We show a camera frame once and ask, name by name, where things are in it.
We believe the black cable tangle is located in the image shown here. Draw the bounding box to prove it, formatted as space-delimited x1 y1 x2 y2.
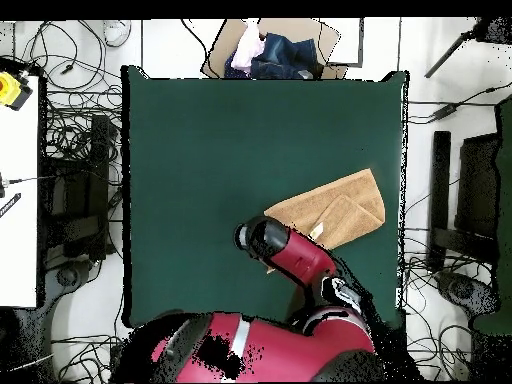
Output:
399 235 497 382
51 327 125 383
21 19 124 259

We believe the white side table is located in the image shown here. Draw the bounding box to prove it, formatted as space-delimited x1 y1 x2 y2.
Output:
0 75 41 309

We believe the yellow emergency stop box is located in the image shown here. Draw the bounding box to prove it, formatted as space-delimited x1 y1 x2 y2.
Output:
0 70 34 112

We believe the brown cardboard box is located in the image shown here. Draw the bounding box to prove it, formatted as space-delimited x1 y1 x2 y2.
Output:
200 17 350 80

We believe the dark green table cloth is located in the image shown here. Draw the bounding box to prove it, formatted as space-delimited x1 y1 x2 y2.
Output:
121 65 410 328

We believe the pink garment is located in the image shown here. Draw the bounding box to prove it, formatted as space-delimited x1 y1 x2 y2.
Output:
230 18 266 76

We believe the black stand frame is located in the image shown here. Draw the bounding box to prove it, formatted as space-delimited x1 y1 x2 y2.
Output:
46 114 114 263

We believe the black chair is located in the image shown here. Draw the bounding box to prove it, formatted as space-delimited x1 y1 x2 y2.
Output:
426 130 502 274

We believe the orange-brown terry towel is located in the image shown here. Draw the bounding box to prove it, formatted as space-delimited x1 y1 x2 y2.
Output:
263 167 386 276

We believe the white shoe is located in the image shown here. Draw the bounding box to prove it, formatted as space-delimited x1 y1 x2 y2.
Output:
102 19 132 48

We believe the blue denim garment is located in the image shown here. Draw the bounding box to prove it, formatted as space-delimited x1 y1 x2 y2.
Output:
223 33 322 80

